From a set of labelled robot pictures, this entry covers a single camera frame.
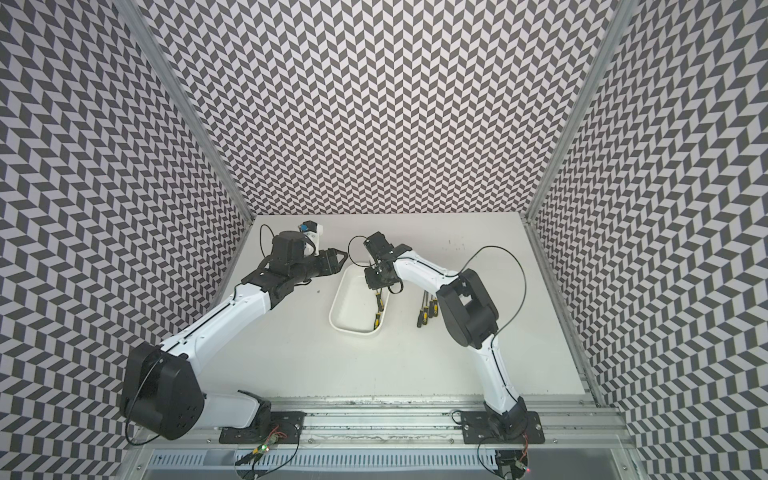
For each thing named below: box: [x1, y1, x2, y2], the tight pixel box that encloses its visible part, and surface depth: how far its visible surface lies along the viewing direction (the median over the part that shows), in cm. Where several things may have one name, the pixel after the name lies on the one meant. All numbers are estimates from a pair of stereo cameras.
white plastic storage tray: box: [328, 263, 390, 336], surface depth 93 cm
